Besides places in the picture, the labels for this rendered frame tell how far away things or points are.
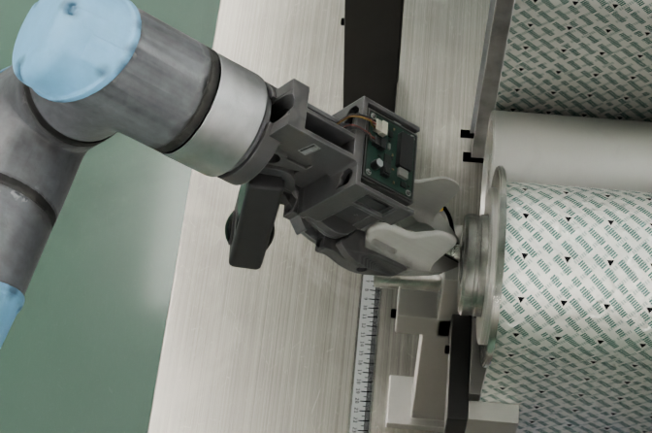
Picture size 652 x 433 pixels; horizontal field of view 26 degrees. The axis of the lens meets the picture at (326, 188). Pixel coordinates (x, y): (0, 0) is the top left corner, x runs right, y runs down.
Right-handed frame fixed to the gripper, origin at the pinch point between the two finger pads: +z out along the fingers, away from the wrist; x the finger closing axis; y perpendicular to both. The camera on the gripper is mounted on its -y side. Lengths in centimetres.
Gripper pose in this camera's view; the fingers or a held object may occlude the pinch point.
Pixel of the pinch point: (436, 250)
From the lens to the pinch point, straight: 105.9
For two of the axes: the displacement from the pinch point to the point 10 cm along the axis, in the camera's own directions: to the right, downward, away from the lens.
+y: 6.4, -3.5, -6.9
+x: 0.9, -8.5, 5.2
